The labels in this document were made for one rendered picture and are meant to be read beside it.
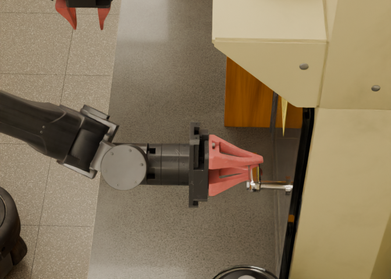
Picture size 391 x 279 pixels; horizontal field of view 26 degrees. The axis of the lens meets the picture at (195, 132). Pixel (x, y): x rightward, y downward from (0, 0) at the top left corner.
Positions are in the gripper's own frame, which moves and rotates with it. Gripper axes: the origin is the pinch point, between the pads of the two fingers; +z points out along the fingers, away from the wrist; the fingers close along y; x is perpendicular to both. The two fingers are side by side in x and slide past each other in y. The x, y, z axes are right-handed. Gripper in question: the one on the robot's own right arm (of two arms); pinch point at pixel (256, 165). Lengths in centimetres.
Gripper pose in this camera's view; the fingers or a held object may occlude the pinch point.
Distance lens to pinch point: 115.2
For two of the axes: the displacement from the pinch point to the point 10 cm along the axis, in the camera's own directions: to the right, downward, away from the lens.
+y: 0.1, -9.0, -4.3
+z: 10.0, 0.2, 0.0
